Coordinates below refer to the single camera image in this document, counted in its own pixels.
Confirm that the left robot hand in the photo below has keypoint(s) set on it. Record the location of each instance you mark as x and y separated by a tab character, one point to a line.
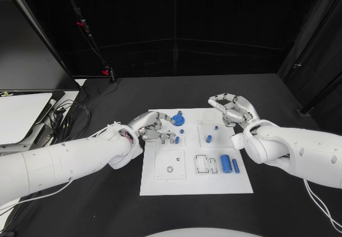
149	120

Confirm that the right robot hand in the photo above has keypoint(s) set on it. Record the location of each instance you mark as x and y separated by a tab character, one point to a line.
245	107

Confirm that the blue gear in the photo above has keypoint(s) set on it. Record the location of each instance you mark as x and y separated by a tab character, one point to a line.
178	120

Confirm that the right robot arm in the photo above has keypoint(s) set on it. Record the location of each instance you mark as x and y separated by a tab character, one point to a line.
299	148

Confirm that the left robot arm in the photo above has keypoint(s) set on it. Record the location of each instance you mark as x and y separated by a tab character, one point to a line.
67	159

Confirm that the white task board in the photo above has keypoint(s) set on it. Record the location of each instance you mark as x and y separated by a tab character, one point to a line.
196	181

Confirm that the short blue cylinder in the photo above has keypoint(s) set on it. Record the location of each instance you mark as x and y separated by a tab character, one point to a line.
209	139

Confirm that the thick long blue cylinder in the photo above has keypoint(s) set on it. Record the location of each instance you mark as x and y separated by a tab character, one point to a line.
226	163

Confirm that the thin long blue cylinder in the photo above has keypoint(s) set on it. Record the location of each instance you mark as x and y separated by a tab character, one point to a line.
236	166

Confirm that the black pole with red clips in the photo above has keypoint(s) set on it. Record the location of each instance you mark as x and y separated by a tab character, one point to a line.
92	42

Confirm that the white flat device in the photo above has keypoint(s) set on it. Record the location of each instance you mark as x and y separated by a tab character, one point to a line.
21	114

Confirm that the large dark monitor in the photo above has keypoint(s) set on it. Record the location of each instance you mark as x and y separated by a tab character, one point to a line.
24	55

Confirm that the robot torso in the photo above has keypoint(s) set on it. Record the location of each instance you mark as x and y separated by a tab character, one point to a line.
204	233

